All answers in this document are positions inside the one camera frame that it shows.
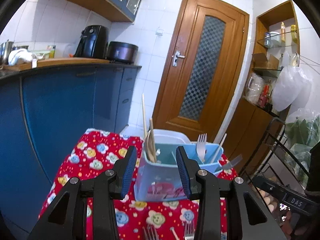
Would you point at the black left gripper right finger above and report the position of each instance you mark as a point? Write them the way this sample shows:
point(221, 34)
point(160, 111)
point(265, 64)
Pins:
point(247, 216)

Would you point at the black air fryer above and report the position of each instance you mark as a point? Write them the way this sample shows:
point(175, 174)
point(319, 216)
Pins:
point(93, 42)

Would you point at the silver fork on right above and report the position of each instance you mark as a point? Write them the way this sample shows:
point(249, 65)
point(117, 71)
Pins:
point(189, 230)

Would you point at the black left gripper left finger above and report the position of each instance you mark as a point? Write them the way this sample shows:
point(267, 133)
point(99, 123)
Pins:
point(65, 217)

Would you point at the dark rice cooker pot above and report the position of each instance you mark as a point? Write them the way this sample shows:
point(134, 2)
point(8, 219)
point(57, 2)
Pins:
point(122, 52)

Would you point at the red smiley-flower tablecloth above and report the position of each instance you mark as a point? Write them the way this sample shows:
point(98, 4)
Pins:
point(97, 151)

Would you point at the white plastic stick utensil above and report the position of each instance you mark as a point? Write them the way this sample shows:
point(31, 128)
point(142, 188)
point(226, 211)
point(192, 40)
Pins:
point(174, 233)

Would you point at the black wire rack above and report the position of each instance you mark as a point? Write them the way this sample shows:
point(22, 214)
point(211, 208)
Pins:
point(274, 159)

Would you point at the yellow bottle on shelf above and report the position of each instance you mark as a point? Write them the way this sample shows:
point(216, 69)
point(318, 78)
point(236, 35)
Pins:
point(294, 34)

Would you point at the silver door handle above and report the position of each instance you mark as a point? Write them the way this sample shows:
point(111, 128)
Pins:
point(177, 55)

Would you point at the red sauce bottle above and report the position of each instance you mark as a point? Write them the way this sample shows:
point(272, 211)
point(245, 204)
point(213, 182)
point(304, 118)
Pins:
point(264, 96)

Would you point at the blue kitchen counter cabinet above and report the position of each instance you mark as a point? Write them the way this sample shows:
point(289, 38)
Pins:
point(44, 111)

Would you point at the silver metal fork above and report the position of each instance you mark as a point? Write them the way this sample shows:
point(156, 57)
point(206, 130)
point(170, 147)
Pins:
point(150, 233)

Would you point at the blue plastic utensil box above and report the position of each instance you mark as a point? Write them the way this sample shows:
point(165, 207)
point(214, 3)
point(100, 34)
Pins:
point(160, 181)

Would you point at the tray of eggs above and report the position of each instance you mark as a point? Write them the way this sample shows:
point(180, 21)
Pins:
point(271, 202)

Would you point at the bag of green vegetables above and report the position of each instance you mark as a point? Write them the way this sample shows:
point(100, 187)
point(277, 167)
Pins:
point(302, 131)

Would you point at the white plastic bag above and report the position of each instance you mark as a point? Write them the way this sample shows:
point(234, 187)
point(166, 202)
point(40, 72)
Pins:
point(292, 87)

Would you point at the green container on counter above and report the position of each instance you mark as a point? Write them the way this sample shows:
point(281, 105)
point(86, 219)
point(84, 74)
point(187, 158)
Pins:
point(41, 54)

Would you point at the wooden door with glass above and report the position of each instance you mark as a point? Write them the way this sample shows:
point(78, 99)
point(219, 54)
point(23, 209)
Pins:
point(194, 97)

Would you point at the wooden shelf cabinet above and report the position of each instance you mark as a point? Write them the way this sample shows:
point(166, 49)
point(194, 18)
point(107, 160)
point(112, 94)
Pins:
point(276, 38)

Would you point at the orange bottle on shelf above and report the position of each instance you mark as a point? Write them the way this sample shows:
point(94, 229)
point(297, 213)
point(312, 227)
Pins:
point(283, 32)

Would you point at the glass jar on shelf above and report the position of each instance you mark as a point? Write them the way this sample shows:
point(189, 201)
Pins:
point(267, 40)

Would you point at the clear plastic jug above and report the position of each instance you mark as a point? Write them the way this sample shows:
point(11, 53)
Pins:
point(254, 88)

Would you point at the brown wooden chopstick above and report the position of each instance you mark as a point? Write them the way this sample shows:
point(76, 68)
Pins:
point(152, 137)

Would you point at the silver fork in side pocket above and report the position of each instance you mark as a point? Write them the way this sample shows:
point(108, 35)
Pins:
point(232, 163)

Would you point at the white plastic spoon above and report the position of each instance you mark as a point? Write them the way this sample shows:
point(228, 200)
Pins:
point(149, 148)

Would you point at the light wooden chopstick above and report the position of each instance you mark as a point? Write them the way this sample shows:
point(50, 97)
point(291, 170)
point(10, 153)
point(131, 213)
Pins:
point(144, 117)

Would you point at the white wall switch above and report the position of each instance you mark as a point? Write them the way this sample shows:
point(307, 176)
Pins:
point(159, 31)

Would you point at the white fork in box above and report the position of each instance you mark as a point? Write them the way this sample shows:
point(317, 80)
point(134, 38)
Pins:
point(201, 146)

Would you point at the steel pot on counter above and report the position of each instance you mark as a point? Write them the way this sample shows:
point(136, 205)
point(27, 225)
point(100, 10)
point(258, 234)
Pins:
point(6, 49)

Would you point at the white cloth on counter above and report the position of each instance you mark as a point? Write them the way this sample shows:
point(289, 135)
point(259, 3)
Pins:
point(21, 56)

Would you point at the white plastic basket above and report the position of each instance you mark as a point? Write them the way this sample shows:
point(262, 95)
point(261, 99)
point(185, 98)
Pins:
point(170, 137)

